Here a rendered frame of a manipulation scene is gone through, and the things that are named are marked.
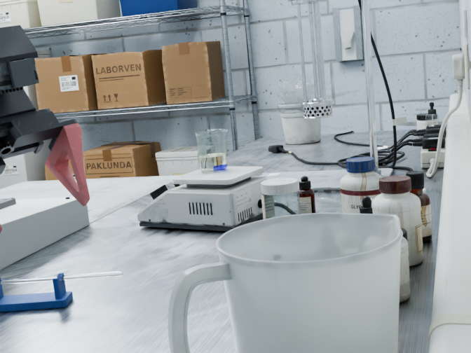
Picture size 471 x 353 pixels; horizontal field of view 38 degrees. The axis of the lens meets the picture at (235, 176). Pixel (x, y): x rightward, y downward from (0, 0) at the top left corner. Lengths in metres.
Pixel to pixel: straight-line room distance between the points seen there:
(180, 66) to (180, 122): 0.51
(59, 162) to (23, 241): 0.39
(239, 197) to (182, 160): 2.31
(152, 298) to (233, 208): 0.30
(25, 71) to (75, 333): 0.29
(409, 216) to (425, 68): 2.60
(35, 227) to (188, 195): 0.25
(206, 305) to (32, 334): 0.19
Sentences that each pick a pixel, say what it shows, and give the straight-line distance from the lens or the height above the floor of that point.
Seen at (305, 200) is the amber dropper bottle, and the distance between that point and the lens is 1.16.
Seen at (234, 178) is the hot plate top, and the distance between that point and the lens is 1.10.
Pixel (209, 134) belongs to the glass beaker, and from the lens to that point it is 1.15.
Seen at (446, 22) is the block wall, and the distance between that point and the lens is 3.44.
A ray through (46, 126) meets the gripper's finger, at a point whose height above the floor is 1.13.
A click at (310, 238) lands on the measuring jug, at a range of 0.54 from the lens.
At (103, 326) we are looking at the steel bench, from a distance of 0.78.
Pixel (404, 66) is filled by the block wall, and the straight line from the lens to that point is 3.45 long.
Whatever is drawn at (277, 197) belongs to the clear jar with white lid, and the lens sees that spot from 1.05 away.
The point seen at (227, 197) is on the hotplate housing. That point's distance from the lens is 1.09.
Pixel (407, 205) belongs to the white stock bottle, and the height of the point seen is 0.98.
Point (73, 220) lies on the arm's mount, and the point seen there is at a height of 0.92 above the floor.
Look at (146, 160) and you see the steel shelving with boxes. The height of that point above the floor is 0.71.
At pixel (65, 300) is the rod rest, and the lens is 0.86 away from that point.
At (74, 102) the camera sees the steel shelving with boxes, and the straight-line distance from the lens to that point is 3.55.
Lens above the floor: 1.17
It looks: 10 degrees down
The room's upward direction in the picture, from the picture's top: 5 degrees counter-clockwise
